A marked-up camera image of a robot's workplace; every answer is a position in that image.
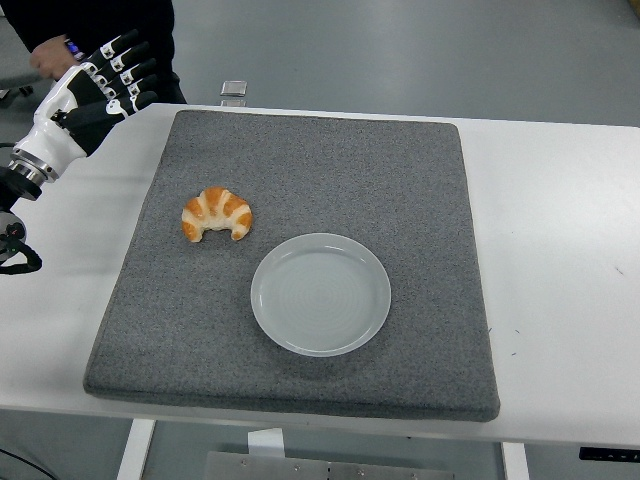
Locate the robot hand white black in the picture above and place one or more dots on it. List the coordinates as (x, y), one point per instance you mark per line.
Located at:
(52, 132)

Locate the croissant bread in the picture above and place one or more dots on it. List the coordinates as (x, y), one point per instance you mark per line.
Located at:
(220, 202)

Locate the pale grey round plate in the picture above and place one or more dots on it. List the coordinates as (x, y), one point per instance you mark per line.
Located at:
(320, 300)

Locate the grey metal plate with screws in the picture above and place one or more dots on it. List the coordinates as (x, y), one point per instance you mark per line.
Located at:
(330, 467)

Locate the grey office chair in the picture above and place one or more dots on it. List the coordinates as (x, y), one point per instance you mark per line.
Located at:
(14, 80)

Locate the person's hand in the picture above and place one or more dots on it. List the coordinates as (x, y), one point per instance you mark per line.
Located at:
(50, 59)

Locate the wrist smartwatch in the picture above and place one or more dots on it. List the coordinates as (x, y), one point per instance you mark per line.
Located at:
(74, 48)

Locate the silver floor outlet box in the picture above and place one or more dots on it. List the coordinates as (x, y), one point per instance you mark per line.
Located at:
(234, 88)
(234, 102)

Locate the grey felt mat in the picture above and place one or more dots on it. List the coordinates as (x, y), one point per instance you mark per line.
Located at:
(325, 165)

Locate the white table leg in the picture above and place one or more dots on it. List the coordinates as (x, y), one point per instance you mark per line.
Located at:
(515, 462)
(135, 450)

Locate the black table control panel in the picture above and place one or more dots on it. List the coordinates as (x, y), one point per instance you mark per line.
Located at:
(610, 453)

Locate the white table bracket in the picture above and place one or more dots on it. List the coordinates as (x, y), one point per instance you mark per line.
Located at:
(265, 442)

